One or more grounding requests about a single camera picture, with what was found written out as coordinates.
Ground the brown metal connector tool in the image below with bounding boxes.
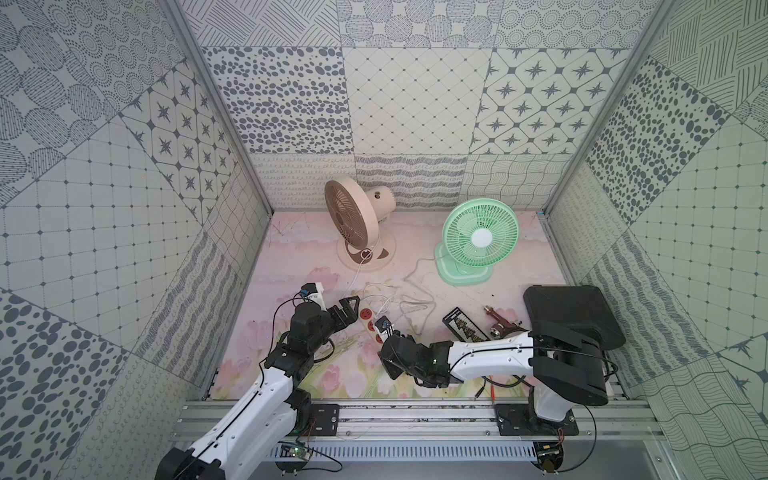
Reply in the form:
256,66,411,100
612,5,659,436
484,306,525,339

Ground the black multi-port adapter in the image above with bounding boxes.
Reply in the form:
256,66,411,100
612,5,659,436
442,307,490,343

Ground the white green fan cable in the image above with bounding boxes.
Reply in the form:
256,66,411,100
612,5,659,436
389,257,457,337

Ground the pink desk fan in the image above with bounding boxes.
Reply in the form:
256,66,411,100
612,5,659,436
324,176,396,272

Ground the black plastic tool case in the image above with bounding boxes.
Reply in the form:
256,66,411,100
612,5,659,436
523,285,626,351

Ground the aluminium mounting rail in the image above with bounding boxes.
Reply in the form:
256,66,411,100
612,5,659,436
170,398,664,445

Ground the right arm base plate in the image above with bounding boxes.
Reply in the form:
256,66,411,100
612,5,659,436
494,403,579,437

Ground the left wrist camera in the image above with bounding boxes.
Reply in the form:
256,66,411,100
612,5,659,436
299,282,326,310

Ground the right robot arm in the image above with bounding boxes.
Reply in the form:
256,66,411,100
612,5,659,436
373,317,608,422

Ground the white red power strip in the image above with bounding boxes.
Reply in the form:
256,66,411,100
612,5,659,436
359,302,383,343

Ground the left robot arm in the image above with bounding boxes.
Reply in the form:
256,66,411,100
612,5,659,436
155,292,360,479

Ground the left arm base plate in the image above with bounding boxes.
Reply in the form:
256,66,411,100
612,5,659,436
292,403,340,437

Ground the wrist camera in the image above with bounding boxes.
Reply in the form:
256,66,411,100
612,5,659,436
299,282,326,310
372,315,394,344

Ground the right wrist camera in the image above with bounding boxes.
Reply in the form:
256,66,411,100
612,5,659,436
372,315,394,344

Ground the green desk fan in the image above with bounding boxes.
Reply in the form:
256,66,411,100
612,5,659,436
435,198,520,286

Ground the right controller board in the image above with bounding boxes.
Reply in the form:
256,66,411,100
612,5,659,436
532,442,564,473

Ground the controller board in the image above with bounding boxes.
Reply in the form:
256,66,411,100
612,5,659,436
532,442,564,473
275,442,312,474

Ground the white pink fan cable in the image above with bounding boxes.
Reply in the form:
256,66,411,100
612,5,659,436
347,251,397,307

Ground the left controller board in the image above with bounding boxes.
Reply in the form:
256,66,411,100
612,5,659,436
275,442,312,474

